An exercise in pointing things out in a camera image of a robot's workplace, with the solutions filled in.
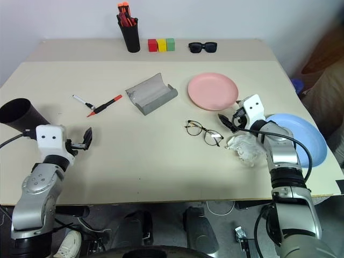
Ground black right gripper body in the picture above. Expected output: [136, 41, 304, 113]
[231, 106, 248, 130]

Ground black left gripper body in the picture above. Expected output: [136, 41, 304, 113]
[64, 138, 87, 157]

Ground crumpled white tissue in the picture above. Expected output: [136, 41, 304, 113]
[224, 134, 266, 168]

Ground thin framed eyeglasses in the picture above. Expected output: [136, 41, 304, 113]
[184, 119, 225, 147]

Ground pink plate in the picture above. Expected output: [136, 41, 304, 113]
[187, 72, 240, 111]

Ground orange black marker pen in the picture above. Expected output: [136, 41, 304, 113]
[86, 94, 123, 118]

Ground white black pen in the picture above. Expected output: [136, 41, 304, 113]
[72, 94, 94, 109]

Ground empty black pen cup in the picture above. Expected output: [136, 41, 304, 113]
[0, 98, 52, 134]

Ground blue plastic container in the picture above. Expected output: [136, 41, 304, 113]
[291, 78, 305, 95]

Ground blue plate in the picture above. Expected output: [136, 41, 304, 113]
[264, 113, 328, 169]

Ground grey open glasses case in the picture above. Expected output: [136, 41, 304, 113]
[125, 72, 179, 117]

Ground black sunglasses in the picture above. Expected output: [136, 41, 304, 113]
[188, 41, 218, 54]

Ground beige cushioned seat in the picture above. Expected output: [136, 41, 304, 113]
[300, 61, 344, 151]

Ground dark rounded robot foot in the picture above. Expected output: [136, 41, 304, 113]
[111, 210, 154, 249]
[182, 206, 220, 255]

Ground white sneaker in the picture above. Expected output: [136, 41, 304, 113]
[53, 230, 82, 258]

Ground silver metal clamp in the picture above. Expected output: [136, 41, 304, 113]
[233, 226, 248, 243]

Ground black pen cup with pens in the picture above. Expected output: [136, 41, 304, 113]
[119, 18, 141, 53]

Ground brown wooden furniture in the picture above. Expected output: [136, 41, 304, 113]
[300, 25, 344, 75]

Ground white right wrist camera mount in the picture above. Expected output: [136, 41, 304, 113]
[235, 94, 267, 130]

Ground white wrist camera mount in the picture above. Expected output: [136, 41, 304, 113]
[235, 94, 267, 130]
[35, 124, 75, 158]

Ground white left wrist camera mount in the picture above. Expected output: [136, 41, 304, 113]
[35, 124, 75, 158]

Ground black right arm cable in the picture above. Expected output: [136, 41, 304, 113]
[235, 126, 314, 184]

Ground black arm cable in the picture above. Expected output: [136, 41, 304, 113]
[0, 130, 37, 149]
[235, 126, 314, 184]

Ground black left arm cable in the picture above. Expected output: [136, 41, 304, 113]
[0, 130, 37, 149]

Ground white floor cable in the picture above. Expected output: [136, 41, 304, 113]
[205, 200, 235, 216]

